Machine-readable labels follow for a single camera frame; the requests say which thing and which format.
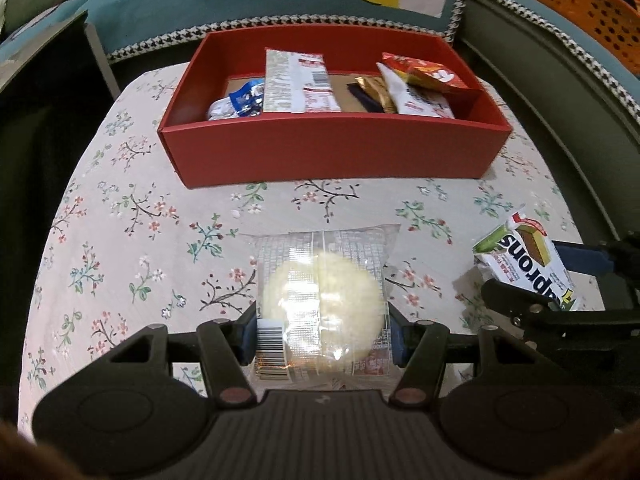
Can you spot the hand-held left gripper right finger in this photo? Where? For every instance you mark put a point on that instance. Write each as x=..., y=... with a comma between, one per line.
x=398, y=342

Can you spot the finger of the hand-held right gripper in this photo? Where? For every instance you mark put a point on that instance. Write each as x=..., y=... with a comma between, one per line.
x=515, y=302
x=585, y=258

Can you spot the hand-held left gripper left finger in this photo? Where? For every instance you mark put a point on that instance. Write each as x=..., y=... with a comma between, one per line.
x=248, y=340

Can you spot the white green wafer packet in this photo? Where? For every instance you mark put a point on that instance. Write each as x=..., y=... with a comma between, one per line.
x=525, y=255

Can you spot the round white bun packet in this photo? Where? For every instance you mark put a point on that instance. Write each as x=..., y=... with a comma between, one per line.
x=320, y=290

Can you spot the red cardboard box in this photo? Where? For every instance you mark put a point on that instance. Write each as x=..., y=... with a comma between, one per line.
x=325, y=150

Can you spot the white red label packet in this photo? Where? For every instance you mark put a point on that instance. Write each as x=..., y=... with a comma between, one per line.
x=415, y=102

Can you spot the red snack bag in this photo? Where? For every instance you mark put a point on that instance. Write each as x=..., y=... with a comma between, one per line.
x=440, y=75

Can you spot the blue snack packet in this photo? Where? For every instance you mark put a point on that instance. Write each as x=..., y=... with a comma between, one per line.
x=245, y=100

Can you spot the dark blue foil packet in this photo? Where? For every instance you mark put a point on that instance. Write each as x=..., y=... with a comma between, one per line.
x=360, y=97

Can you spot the gold foil packet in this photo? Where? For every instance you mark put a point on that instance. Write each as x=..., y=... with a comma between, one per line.
x=375, y=90

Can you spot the white noodle snack packet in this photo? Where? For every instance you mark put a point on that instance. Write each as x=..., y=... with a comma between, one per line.
x=285, y=80

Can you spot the floral tablecloth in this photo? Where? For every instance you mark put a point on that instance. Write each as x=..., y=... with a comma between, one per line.
x=150, y=220

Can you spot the green sofa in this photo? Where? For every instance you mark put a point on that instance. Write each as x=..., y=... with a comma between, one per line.
x=550, y=85

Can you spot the orange plastic basket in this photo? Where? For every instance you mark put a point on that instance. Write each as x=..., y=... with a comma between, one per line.
x=590, y=10

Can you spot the teal cartoon print cushion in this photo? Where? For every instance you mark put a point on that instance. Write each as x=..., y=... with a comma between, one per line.
x=250, y=5

